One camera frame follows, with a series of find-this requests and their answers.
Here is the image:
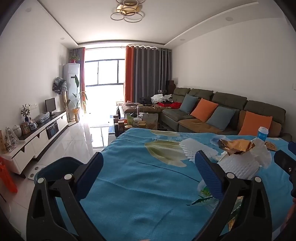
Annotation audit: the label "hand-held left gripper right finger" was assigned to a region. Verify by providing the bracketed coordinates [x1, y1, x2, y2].
[185, 150, 273, 241]

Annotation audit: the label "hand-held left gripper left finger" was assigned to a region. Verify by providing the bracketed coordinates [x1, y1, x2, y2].
[26, 152, 104, 241]

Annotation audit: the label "white tissue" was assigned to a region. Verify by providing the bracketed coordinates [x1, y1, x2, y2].
[250, 137, 273, 169]

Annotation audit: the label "large white foam net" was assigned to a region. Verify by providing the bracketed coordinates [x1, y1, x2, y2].
[179, 138, 223, 163]

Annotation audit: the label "small white foam net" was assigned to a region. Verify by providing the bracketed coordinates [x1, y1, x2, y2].
[217, 152, 263, 181]

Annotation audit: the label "white blue paper cup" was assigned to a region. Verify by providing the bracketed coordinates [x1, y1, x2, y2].
[257, 126, 269, 142]

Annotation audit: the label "teal plastic trash bin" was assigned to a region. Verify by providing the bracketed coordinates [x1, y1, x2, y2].
[34, 156, 85, 186]

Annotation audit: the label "green printed snack wrapper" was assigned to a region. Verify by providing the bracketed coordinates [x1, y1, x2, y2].
[197, 180, 219, 200]

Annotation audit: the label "large gold foil wrapper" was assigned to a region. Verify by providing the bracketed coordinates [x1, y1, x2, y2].
[218, 138, 255, 156]

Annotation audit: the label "orange cushion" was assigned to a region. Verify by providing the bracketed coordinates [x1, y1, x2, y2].
[237, 110, 273, 137]
[190, 98, 219, 123]

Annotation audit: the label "black glass coffee table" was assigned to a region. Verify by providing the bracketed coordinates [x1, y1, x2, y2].
[107, 105, 163, 138]

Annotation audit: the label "blue grey cushion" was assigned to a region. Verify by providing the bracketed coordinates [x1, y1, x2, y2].
[206, 106, 236, 131]
[179, 93, 199, 115]

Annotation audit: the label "white bathroom scale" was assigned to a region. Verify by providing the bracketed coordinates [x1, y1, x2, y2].
[27, 165, 43, 179]

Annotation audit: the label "blue floral blanket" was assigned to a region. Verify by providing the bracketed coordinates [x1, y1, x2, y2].
[55, 127, 296, 241]

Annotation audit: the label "white black TV cabinet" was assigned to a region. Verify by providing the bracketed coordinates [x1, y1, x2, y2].
[10, 111, 69, 179]

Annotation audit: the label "group of food jars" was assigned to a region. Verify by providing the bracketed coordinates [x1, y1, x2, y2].
[114, 111, 160, 136]

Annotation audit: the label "tall plant yellow pot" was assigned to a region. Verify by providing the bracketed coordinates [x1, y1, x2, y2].
[69, 74, 88, 122]

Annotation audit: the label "clear plastic bag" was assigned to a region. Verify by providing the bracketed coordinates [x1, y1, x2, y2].
[34, 111, 50, 123]

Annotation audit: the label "grey brown corner sofa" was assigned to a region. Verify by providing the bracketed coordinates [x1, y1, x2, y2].
[121, 87, 293, 142]

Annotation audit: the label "black monitor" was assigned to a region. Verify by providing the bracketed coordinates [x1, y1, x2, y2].
[45, 98, 57, 117]

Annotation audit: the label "orange plastic bag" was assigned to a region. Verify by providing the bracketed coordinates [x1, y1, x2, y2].
[0, 156, 18, 194]

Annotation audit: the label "ship model clear wrap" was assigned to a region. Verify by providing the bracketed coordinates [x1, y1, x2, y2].
[4, 127, 19, 153]

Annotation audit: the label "white standing air conditioner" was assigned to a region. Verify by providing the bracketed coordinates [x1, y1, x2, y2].
[63, 63, 81, 117]

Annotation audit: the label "small plant blue vase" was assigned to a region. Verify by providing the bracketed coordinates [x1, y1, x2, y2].
[20, 104, 31, 123]

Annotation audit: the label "white clothes pile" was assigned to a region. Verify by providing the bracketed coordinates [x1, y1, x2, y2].
[150, 93, 173, 104]

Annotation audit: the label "standing fan patterned cover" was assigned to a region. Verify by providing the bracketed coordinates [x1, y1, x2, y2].
[52, 77, 68, 121]

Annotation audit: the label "yellow tall box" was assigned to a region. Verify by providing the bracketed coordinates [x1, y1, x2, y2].
[0, 129, 7, 153]

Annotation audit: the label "dark brown boxes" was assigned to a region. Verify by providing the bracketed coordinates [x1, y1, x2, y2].
[165, 80, 176, 93]

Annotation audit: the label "large balcony window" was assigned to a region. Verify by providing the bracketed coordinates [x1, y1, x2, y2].
[84, 47, 126, 114]

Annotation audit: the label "narrow grey orange curtain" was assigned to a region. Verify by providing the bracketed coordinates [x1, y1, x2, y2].
[69, 47, 87, 114]

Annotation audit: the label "wide orange grey curtain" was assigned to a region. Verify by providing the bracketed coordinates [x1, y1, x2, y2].
[124, 45, 173, 104]

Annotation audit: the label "wooden picture frame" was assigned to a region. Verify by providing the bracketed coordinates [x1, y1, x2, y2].
[20, 122, 31, 135]

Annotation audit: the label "gold ring ceiling lamp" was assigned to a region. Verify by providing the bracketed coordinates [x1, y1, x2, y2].
[110, 0, 145, 23]

